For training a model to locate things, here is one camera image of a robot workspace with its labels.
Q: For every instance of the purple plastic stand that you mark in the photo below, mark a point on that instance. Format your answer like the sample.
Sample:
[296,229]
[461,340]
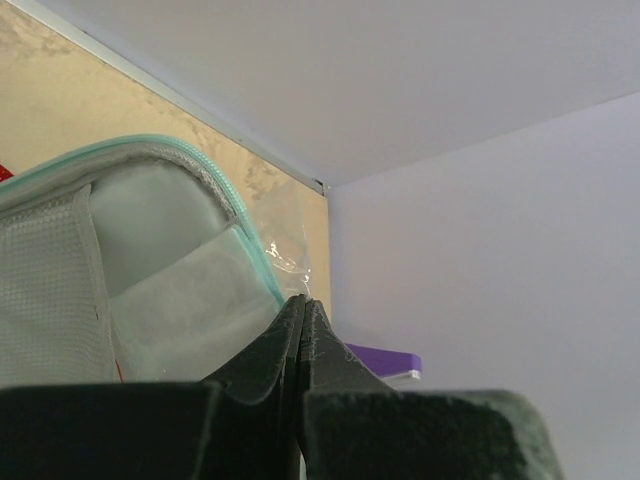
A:
[391,366]

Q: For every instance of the red toy microphone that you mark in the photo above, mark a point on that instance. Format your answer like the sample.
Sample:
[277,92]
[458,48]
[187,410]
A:
[5,174]

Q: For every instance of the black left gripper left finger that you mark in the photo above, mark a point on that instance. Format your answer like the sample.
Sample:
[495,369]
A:
[237,423]

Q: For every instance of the mint green medicine kit case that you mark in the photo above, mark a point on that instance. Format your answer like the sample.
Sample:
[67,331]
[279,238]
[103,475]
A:
[133,259]

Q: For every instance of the plaster strips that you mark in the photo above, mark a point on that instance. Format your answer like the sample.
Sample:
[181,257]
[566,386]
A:
[279,222]

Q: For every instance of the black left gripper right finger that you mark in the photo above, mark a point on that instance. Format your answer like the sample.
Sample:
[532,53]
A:
[354,426]

